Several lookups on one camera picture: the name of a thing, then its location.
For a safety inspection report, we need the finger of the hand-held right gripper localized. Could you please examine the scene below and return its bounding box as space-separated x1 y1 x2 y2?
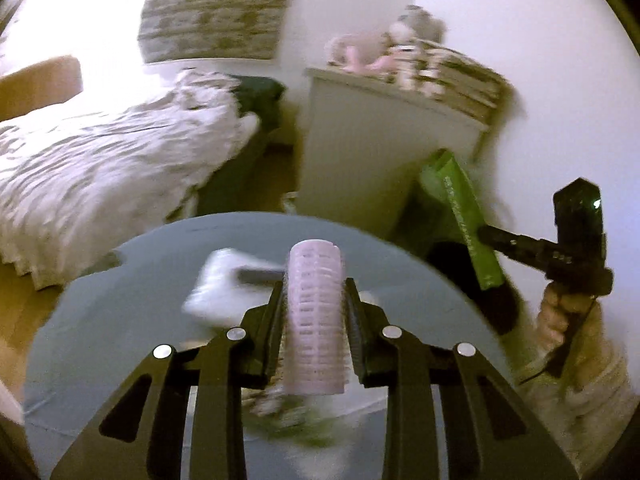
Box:
477 224 551 267

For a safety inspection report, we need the bed with white duvet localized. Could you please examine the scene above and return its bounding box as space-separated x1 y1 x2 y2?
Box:
0 69 262 292

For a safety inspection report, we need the white cabinet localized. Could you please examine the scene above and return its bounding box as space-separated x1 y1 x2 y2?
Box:
294 65 494 242

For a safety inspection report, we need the brown padded headboard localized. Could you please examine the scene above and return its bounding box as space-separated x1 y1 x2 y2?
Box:
0 55 84 122

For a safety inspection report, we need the patterned wall mat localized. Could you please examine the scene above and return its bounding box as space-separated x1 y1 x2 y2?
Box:
137 0 297 64

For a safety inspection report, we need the person's right forearm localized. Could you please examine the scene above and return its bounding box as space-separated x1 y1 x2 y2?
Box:
517 340 640 477

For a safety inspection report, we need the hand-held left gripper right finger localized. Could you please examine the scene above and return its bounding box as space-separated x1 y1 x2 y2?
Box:
342 277 583 480

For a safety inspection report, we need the white printed packet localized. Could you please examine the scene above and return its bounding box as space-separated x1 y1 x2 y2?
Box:
182 248 287 330

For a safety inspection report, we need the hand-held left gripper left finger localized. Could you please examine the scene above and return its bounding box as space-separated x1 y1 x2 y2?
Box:
50 280 287 480

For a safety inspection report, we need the grey plush toy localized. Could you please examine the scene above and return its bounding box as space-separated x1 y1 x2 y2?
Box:
387 4 447 47

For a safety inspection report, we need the person's right hand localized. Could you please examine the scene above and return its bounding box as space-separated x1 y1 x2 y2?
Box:
532 280 617 397

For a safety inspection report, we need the stack of books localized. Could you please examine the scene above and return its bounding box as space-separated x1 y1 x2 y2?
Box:
395 41 512 125

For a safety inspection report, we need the dark bed base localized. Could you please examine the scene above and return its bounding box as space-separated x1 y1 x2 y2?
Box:
195 75 302 222

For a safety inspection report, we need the pink hair roller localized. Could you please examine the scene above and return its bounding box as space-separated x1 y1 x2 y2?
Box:
282 240 349 397

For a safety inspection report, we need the pink plush toy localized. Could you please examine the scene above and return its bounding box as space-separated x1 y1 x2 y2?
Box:
326 31 402 75

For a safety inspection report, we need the long green box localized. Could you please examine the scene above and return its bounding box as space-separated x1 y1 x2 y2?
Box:
419 149 504 292

